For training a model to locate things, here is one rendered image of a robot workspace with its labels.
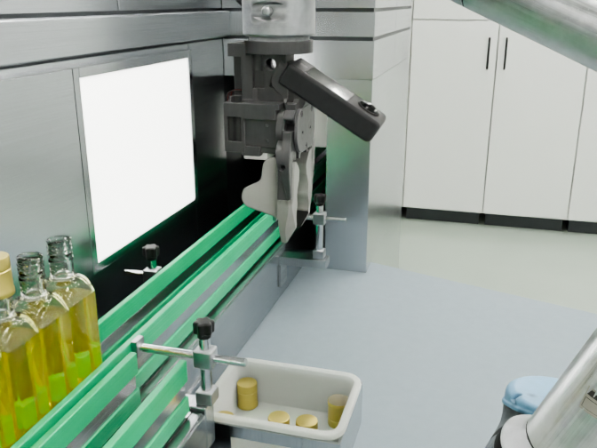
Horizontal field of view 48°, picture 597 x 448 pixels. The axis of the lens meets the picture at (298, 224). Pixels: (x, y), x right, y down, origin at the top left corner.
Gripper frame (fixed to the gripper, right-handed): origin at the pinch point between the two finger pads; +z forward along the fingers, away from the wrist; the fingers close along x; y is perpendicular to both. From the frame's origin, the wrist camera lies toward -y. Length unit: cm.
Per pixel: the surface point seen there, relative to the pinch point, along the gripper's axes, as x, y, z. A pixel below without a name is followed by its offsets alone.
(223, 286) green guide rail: -39, 26, 27
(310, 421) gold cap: -15.0, 2.4, 36.6
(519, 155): -365, -40, 69
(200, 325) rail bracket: -4.6, 14.9, 17.1
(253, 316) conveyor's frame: -50, 24, 39
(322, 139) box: -100, 22, 11
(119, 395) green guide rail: 1.8, 24.0, 25.4
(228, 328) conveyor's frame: -36, 24, 35
